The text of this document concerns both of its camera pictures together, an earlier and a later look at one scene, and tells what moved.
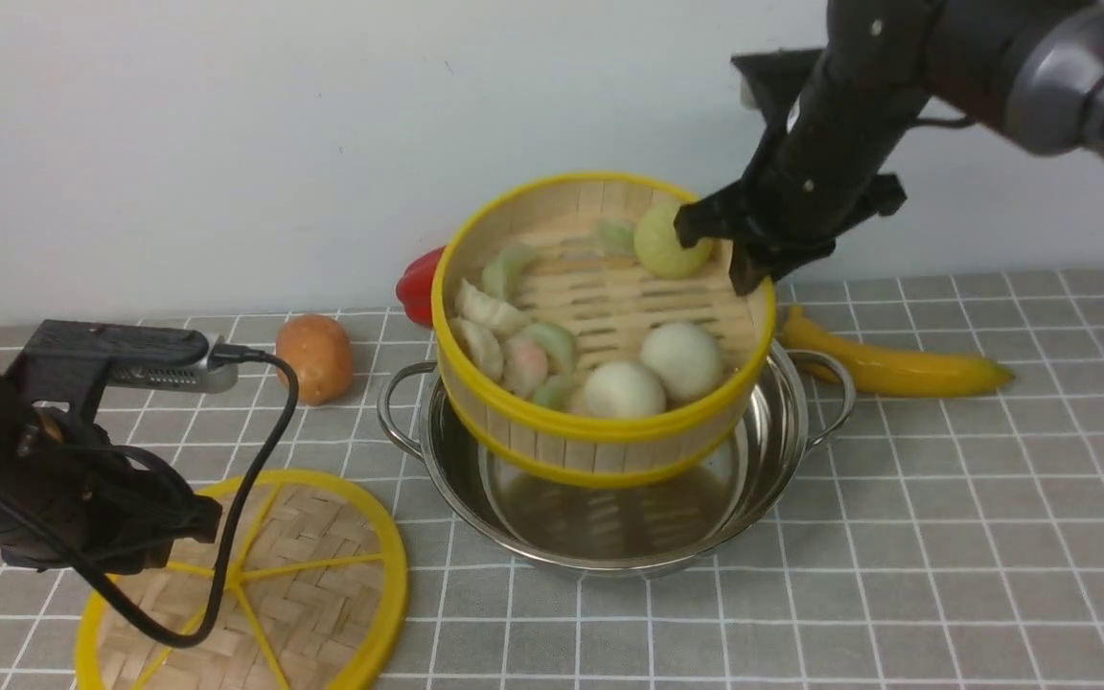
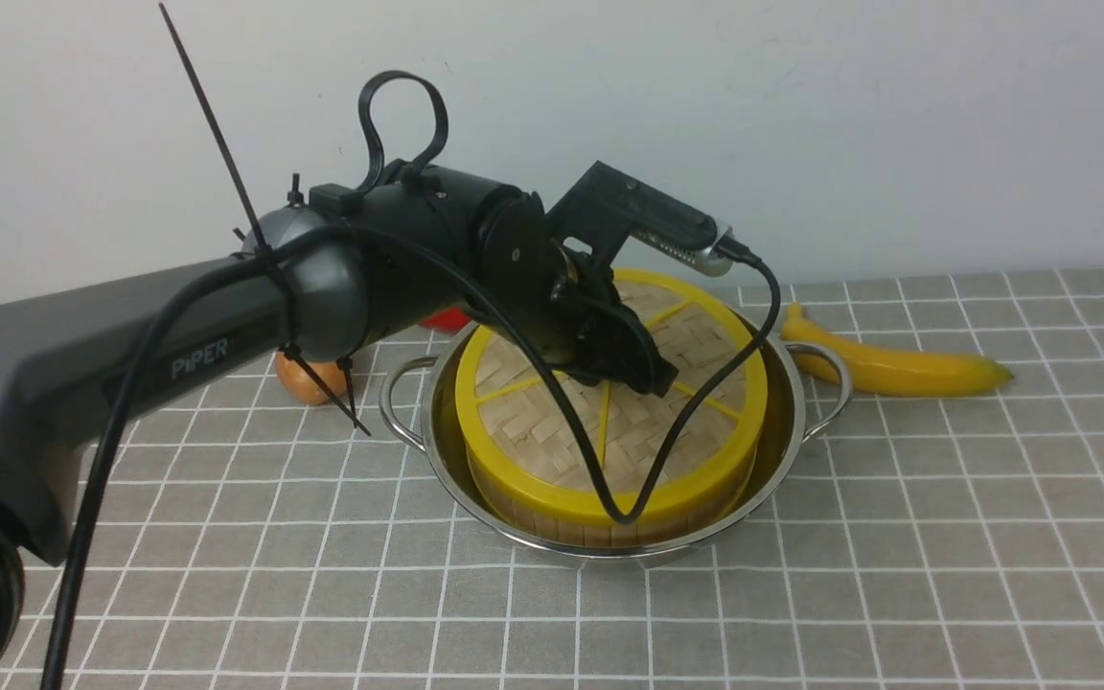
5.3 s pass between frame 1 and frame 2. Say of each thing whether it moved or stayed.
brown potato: stayed
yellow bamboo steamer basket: moved
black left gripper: moved
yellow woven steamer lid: moved
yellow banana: stayed
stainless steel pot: stayed
